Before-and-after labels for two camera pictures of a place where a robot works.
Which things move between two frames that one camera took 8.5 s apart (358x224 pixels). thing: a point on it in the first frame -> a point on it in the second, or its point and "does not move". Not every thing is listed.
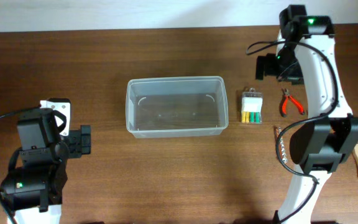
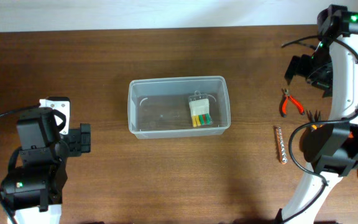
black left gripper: (84, 139) does not move
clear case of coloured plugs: (252, 107) -> (199, 107)
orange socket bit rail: (282, 151) does not move
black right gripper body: (263, 66) -> (295, 66)
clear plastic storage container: (176, 106) does not move
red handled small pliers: (284, 111) does not move
